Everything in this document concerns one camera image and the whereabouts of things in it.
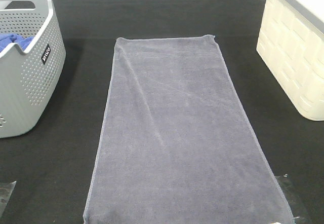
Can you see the clear tape strip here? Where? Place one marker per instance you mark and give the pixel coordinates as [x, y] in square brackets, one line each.
[300, 214]
[6, 190]

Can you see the left clear tape strip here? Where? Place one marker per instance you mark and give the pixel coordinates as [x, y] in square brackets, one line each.
[6, 190]

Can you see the blue towel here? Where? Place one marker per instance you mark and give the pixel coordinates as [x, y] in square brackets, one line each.
[8, 38]

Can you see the grey towel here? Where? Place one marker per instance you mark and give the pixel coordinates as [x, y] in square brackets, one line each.
[176, 145]

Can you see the black table mat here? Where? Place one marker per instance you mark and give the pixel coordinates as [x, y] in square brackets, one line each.
[52, 164]

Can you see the grey perforated laundry basket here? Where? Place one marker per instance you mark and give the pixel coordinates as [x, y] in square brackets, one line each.
[29, 77]

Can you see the right clear tape strip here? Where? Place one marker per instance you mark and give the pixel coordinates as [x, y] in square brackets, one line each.
[300, 214]

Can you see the cream plastic storage bin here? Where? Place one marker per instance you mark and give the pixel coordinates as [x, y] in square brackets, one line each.
[290, 42]

